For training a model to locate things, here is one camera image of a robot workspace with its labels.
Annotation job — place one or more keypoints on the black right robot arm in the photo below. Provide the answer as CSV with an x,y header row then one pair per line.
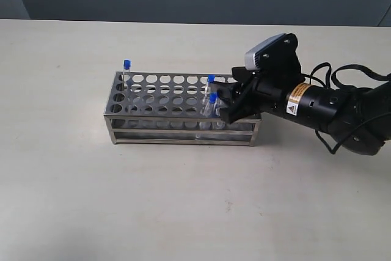
x,y
356,118

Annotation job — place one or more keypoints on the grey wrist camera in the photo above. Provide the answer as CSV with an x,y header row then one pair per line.
x,y
252,57

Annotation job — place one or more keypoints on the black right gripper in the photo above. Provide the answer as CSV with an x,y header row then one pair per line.
x,y
277,92

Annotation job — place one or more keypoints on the blue-capped tube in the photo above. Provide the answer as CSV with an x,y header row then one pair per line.
x,y
207,112
126,74
218,105
209,80

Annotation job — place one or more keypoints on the stainless steel test tube rack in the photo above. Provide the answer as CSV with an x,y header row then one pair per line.
x,y
165,108

